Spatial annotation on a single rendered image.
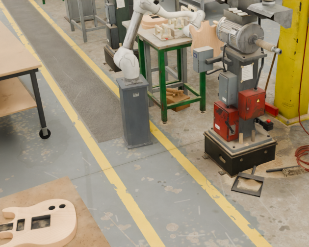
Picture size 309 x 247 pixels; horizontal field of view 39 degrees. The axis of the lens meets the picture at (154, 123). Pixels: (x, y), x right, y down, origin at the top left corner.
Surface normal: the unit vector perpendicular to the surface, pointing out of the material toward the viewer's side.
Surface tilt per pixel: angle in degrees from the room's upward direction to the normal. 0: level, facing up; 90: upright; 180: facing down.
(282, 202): 0
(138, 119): 90
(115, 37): 90
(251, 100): 90
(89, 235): 0
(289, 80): 90
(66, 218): 0
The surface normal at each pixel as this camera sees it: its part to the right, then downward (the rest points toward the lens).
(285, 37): -0.91, 0.26
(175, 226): -0.06, -0.87
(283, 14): 0.42, 0.43
